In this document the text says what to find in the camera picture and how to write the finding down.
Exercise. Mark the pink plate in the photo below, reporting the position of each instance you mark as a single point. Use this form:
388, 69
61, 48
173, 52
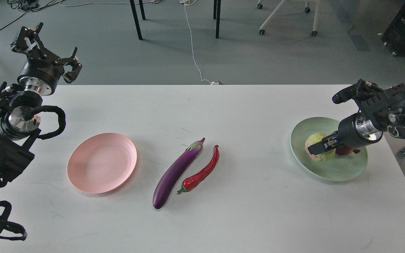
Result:
102, 163

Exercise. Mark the red chili pepper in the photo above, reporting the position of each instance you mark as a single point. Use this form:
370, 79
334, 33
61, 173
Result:
193, 181

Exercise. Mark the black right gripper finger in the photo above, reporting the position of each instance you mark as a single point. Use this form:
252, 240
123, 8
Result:
320, 143

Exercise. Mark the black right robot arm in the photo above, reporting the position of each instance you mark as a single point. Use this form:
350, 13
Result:
379, 110

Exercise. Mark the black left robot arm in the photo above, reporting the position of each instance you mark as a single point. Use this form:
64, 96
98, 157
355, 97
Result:
24, 118

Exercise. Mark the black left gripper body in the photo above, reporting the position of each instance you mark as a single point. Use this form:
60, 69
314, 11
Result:
39, 76

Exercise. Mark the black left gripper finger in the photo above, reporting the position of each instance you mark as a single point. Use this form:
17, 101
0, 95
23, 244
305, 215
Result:
68, 68
29, 43

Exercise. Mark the red pomegranate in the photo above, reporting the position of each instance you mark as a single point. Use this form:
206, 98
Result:
346, 150

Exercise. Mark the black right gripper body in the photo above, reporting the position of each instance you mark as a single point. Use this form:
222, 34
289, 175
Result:
357, 131

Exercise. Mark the light green plate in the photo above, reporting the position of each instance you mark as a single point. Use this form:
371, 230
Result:
339, 168

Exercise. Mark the black table legs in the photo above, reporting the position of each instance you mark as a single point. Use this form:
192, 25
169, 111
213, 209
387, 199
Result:
175, 22

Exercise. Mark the purple eggplant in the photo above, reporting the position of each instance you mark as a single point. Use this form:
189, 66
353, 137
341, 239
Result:
173, 173

